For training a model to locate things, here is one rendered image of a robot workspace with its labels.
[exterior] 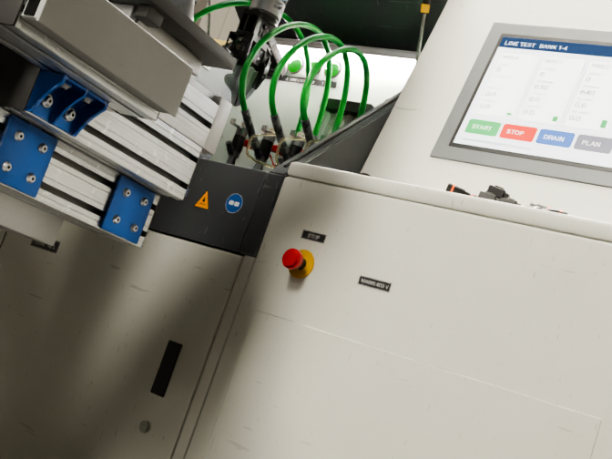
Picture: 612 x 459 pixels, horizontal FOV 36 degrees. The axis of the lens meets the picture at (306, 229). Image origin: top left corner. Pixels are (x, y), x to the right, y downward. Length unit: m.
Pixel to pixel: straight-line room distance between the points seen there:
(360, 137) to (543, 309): 0.63
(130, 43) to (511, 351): 0.71
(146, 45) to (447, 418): 0.70
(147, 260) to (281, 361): 0.38
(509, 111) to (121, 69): 0.94
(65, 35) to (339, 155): 0.88
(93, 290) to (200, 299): 0.27
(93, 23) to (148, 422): 0.86
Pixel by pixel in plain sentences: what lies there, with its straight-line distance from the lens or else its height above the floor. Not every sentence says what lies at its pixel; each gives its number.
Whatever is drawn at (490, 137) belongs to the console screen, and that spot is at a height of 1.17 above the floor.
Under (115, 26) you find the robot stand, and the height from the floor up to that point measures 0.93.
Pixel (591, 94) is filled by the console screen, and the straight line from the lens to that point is 1.86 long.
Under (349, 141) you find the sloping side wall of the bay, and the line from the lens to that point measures 1.86.
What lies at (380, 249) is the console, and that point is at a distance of 1.55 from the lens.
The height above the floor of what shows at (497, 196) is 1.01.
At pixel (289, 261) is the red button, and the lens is 1.58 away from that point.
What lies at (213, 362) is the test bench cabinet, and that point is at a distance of 1.67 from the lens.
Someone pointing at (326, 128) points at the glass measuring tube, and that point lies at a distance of 2.36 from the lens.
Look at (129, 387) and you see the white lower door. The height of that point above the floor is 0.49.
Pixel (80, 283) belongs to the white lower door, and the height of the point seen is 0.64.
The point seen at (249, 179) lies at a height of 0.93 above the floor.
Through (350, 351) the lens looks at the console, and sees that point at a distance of 1.53.
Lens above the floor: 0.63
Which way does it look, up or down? 8 degrees up
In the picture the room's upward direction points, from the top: 19 degrees clockwise
